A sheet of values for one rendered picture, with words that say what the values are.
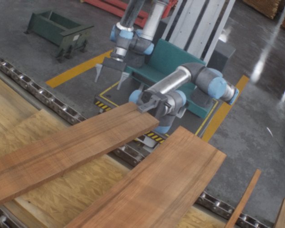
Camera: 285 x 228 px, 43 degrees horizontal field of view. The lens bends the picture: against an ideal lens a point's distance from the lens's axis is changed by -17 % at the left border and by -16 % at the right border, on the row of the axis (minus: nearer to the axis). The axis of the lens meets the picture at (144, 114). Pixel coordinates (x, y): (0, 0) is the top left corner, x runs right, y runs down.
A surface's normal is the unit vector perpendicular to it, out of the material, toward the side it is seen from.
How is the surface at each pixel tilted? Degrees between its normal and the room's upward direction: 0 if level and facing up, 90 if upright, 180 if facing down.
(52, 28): 90
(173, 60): 90
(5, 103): 0
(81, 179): 0
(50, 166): 0
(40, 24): 90
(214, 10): 90
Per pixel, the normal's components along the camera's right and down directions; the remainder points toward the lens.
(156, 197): 0.36, -0.79
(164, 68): -0.39, 0.36
